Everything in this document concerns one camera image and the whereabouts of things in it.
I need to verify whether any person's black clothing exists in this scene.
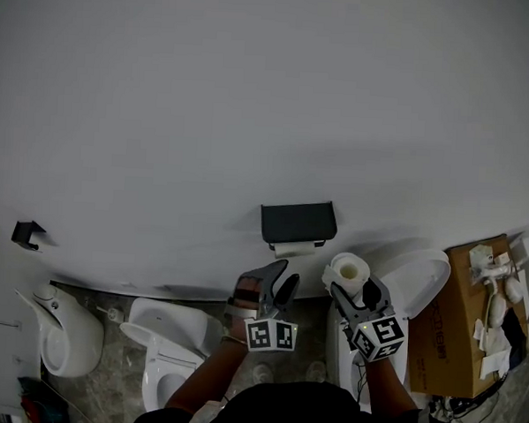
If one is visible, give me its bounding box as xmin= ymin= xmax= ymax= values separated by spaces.
xmin=129 ymin=371 xmax=477 ymax=423

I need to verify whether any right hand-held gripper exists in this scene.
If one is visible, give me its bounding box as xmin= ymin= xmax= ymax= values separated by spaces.
xmin=326 ymin=273 xmax=411 ymax=366

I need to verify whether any white toilet with raised lid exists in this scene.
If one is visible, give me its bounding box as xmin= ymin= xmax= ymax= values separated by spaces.
xmin=322 ymin=244 xmax=453 ymax=416

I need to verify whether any person's right forearm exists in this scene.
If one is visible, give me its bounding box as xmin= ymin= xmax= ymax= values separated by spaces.
xmin=359 ymin=356 xmax=422 ymax=419

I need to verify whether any black cable bundle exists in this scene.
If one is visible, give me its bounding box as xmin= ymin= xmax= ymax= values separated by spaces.
xmin=427 ymin=389 xmax=506 ymax=423

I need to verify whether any old thin toilet paper roll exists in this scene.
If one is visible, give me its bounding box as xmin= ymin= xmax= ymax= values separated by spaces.
xmin=273 ymin=239 xmax=318 ymax=261

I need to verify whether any white urinal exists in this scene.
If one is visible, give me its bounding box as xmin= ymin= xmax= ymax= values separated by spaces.
xmin=10 ymin=281 xmax=108 ymax=380

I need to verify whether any small black wall bracket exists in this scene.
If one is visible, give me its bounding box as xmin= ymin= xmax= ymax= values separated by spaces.
xmin=10 ymin=219 xmax=49 ymax=253

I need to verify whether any new thick toilet paper roll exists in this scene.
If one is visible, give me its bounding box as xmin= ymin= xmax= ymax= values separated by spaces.
xmin=320 ymin=251 xmax=373 ymax=302

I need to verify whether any white bagged plumbing fitting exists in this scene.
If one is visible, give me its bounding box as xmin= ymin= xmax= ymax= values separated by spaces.
xmin=467 ymin=244 xmax=496 ymax=285

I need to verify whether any brown cardboard box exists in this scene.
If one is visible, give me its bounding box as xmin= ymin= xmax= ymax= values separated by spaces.
xmin=406 ymin=229 xmax=529 ymax=402

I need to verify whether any person's shoe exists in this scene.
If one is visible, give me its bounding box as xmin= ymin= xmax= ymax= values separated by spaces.
xmin=251 ymin=361 xmax=277 ymax=384
xmin=304 ymin=359 xmax=329 ymax=382

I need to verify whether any black toilet paper holder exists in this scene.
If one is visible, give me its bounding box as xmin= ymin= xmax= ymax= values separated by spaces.
xmin=258 ymin=197 xmax=340 ymax=255

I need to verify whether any person's right shoe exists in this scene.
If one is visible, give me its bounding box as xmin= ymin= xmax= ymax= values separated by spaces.
xmin=304 ymin=359 xmax=329 ymax=382

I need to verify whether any crumpled white paper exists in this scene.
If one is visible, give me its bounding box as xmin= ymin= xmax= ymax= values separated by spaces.
xmin=471 ymin=318 xmax=514 ymax=382

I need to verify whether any person's left forearm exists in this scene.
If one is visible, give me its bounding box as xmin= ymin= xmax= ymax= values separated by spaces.
xmin=163 ymin=332 xmax=248 ymax=419

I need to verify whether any white hose with oval ends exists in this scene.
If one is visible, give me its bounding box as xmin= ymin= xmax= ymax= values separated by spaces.
xmin=479 ymin=251 xmax=526 ymax=336

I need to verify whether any small white pipe fitting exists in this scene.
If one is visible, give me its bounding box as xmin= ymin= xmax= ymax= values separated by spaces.
xmin=94 ymin=304 xmax=126 ymax=324

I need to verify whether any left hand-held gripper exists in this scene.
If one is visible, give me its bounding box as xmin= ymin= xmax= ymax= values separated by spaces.
xmin=221 ymin=255 xmax=303 ymax=355

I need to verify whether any white toilet with closed lid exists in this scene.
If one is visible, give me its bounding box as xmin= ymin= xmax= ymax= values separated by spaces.
xmin=114 ymin=295 xmax=225 ymax=417

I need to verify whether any colourful bag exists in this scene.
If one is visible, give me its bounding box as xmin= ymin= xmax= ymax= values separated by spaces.
xmin=14 ymin=376 xmax=74 ymax=423

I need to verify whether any person's left shoe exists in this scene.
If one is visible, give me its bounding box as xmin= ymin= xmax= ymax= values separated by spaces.
xmin=251 ymin=361 xmax=277 ymax=384

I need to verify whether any person's left hand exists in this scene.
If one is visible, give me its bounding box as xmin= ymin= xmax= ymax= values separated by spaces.
xmin=230 ymin=276 xmax=265 ymax=314

